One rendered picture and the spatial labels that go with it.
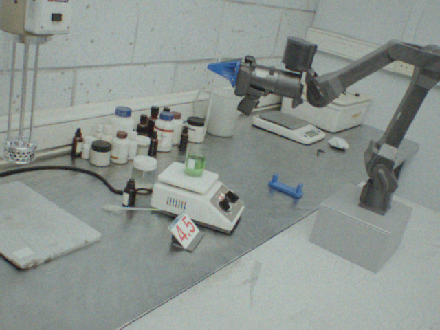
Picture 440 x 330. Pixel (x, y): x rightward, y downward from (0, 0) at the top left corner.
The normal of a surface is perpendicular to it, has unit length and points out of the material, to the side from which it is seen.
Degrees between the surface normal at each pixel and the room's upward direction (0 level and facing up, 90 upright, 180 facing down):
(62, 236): 0
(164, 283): 0
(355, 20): 90
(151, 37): 90
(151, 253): 0
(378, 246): 90
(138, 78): 90
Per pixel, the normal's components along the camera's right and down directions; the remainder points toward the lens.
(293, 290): 0.19, -0.91
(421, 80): -0.32, 0.75
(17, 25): -0.06, 0.35
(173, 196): -0.27, 0.30
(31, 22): -0.58, 0.19
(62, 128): 0.80, 0.36
